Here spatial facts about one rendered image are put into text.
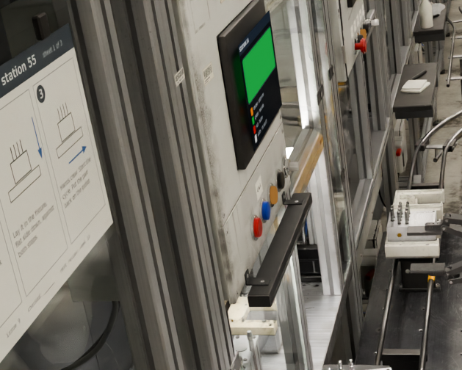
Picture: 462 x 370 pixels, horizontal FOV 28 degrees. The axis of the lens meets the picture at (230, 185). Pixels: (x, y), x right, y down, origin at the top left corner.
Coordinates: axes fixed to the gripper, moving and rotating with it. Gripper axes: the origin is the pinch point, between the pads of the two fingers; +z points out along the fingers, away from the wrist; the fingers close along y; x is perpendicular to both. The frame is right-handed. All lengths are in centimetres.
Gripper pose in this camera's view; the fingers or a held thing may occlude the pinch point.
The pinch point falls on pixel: (421, 249)
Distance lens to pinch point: 193.4
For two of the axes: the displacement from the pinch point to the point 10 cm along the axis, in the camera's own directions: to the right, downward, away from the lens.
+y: -1.5, -9.1, -3.8
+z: -9.6, 0.4, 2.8
